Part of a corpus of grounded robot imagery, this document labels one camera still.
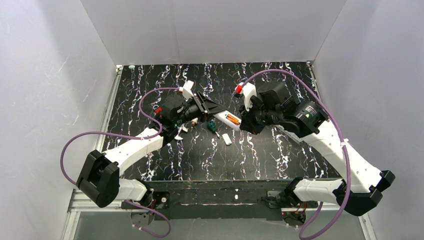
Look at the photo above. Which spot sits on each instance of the white remote battery cover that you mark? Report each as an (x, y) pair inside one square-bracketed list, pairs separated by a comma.
[(226, 139)]

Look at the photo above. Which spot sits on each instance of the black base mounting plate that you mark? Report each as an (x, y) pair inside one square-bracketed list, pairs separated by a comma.
[(221, 199)]

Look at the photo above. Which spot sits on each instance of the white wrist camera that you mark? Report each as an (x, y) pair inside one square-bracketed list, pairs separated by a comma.
[(246, 90), (186, 90)]

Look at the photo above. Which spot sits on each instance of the clear plastic screw box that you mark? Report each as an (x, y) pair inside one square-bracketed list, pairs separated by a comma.
[(291, 135)]

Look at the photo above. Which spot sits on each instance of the green handled screwdriver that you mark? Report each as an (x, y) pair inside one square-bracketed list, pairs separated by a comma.
[(213, 128)]

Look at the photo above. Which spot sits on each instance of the orange battery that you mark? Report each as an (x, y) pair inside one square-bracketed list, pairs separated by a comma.
[(228, 116), (234, 120)]

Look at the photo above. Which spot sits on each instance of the white plastic pipe fitting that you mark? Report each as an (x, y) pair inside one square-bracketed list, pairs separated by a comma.
[(194, 122)]

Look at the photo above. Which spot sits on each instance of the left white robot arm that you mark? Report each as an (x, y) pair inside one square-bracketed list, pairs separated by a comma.
[(100, 178)]

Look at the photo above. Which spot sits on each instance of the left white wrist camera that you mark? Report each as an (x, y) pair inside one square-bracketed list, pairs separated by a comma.
[(186, 90)]

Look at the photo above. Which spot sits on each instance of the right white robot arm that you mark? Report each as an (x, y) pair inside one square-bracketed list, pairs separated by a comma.
[(360, 186)]

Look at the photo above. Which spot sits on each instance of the white remote control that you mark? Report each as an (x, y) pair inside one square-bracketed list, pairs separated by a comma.
[(227, 121)]

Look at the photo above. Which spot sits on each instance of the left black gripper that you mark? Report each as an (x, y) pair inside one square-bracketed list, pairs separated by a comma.
[(201, 105)]

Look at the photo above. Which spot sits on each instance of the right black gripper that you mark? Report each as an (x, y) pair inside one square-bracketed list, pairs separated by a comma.
[(251, 120)]

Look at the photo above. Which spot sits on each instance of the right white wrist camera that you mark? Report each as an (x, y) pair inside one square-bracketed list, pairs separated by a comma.
[(246, 90)]

